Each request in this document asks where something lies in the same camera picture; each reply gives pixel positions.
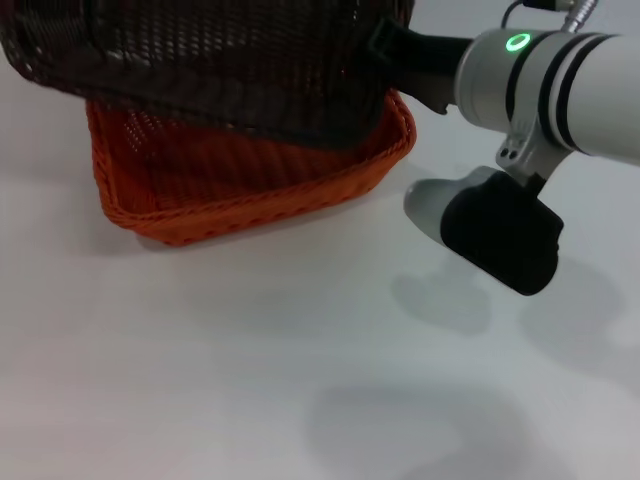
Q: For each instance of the orange woven plastic basket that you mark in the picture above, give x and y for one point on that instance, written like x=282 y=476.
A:
x=250 y=200

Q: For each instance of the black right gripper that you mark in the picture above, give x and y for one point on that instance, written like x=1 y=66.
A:
x=425 y=65

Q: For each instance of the metal flexible conduit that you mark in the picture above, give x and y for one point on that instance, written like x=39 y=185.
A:
x=580 y=14

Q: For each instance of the silver camera mount bracket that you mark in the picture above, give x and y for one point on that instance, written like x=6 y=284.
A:
x=522 y=147

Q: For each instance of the black and grey wrist camera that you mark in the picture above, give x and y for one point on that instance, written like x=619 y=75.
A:
x=500 y=235

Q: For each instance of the dark brown woven basket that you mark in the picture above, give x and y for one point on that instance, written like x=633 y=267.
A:
x=200 y=50

